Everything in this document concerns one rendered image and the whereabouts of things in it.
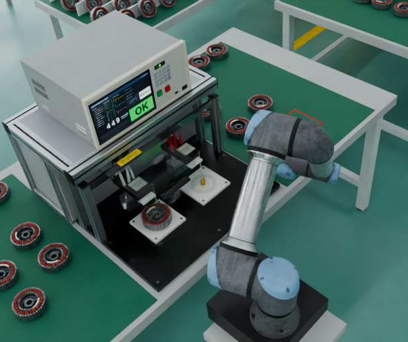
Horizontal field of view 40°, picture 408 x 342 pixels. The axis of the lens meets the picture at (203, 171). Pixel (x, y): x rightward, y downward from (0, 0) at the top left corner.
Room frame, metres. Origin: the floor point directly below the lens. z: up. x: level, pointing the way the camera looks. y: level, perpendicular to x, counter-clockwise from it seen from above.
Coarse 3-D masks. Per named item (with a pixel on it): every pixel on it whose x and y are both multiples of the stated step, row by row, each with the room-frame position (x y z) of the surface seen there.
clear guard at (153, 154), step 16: (144, 144) 1.50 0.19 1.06; (160, 144) 1.49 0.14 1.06; (112, 160) 1.43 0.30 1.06; (144, 160) 1.41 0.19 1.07; (160, 160) 1.40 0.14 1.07; (176, 160) 1.39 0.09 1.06; (192, 160) 1.39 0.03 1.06; (112, 176) 1.35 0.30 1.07; (128, 176) 1.34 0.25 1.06; (144, 176) 1.33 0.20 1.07; (160, 176) 1.32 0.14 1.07; (176, 176) 1.33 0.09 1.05; (192, 176) 1.34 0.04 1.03; (144, 192) 1.26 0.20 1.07; (160, 192) 1.27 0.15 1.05; (176, 192) 1.29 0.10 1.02; (160, 208) 1.23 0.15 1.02
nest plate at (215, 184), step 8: (200, 168) 1.63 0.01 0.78; (208, 176) 1.58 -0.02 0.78; (216, 176) 1.58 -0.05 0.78; (200, 184) 1.55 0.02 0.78; (208, 184) 1.54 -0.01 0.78; (216, 184) 1.54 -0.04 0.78; (224, 184) 1.53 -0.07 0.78; (192, 192) 1.51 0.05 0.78; (200, 192) 1.50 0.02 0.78; (208, 192) 1.50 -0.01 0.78; (216, 192) 1.49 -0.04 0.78; (200, 200) 1.46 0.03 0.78; (208, 200) 1.46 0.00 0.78
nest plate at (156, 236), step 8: (136, 216) 1.42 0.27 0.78; (176, 216) 1.39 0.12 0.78; (136, 224) 1.38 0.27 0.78; (176, 224) 1.36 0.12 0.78; (144, 232) 1.34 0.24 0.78; (152, 232) 1.33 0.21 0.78; (160, 232) 1.33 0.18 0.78; (168, 232) 1.33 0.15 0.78; (152, 240) 1.30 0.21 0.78; (160, 240) 1.30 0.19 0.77
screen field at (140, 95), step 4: (148, 88) 1.59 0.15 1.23; (140, 92) 1.57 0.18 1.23; (144, 92) 1.58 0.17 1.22; (148, 92) 1.59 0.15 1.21; (132, 96) 1.55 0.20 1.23; (136, 96) 1.56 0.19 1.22; (140, 96) 1.57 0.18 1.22; (144, 96) 1.58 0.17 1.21; (128, 100) 1.54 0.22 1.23; (132, 100) 1.55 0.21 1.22; (136, 100) 1.56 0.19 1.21; (128, 104) 1.54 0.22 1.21
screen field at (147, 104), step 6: (150, 96) 1.60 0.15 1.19; (144, 102) 1.58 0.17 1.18; (150, 102) 1.59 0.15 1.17; (132, 108) 1.54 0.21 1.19; (138, 108) 1.56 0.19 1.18; (144, 108) 1.57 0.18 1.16; (150, 108) 1.59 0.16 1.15; (132, 114) 1.54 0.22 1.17; (138, 114) 1.56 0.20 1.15; (132, 120) 1.54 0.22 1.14
